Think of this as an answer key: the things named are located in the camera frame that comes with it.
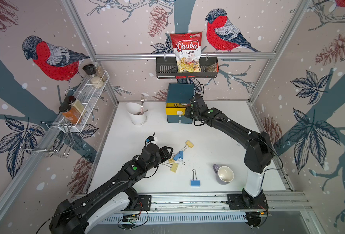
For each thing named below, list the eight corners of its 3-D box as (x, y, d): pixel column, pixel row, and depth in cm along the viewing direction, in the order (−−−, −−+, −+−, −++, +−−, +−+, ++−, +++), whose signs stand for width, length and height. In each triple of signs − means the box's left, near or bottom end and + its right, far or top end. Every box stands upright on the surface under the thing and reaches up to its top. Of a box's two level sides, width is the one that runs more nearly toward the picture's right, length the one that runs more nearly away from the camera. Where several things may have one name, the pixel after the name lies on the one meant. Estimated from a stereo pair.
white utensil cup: (128, 126, 107) (123, 114, 97) (131, 114, 115) (127, 102, 104) (145, 126, 107) (142, 114, 97) (147, 114, 115) (144, 102, 104)
